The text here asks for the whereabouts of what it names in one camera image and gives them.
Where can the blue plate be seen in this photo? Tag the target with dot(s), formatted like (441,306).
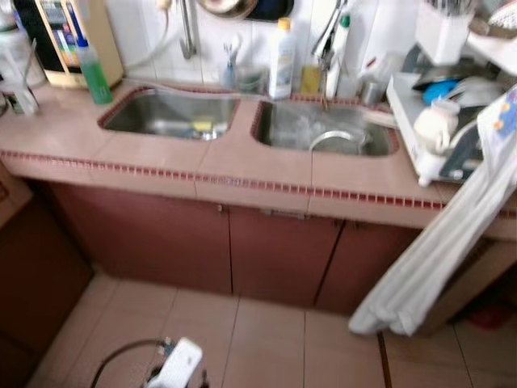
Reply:
(440,89)

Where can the beige water purifier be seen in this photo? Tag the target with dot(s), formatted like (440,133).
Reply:
(101,40)

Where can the bright yellow dish sponge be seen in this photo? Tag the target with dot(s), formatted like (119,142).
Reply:
(202,126)

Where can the chrome wall tap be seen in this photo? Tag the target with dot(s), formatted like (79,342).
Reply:
(188,32)

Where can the large white plastic jar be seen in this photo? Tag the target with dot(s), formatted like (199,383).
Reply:
(16,61)

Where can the steel cup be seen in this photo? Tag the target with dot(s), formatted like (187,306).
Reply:
(371,93)

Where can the white ceramic pitcher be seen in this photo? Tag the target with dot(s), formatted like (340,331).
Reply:
(436,129)

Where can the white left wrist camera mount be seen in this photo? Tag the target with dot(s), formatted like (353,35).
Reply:
(179,364)

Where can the white plastic spatula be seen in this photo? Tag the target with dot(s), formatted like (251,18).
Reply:
(381,119)

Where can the large steel sink basin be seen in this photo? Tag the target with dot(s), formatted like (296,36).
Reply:
(291,129)

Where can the white detergent bottle yellow cap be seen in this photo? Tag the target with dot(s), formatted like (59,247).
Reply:
(283,65)

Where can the small steel sink basin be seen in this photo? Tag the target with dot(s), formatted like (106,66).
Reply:
(153,117)

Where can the mustard yellow scouring pad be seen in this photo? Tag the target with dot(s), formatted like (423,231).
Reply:
(311,79)

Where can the red-brown base cabinet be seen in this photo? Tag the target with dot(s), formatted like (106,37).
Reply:
(145,242)

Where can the white hanging towel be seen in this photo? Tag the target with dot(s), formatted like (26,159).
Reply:
(436,250)

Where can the round metal strainer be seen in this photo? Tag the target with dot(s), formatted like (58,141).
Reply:
(319,139)

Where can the chrome pull-out faucet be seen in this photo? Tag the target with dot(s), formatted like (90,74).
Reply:
(329,36)

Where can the white cutlery holder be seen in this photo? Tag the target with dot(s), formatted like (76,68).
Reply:
(444,36)

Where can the hanging black pan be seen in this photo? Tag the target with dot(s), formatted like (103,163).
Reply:
(275,8)

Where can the white bottle green cap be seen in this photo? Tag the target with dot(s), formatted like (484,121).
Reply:
(339,65)

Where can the white dish rack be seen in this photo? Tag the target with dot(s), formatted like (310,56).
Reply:
(404,121)

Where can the clear plastic bucket container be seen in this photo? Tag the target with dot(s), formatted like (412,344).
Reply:
(253,81)

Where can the green dish soap bottle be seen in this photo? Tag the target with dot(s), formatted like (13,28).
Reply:
(95,77)

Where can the clear plastic bag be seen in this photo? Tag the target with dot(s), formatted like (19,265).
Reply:
(311,121)

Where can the clear toothbrush cup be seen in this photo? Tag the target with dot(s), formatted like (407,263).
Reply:
(232,79)

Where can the hanging steel wok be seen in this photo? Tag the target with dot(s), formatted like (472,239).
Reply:
(226,6)

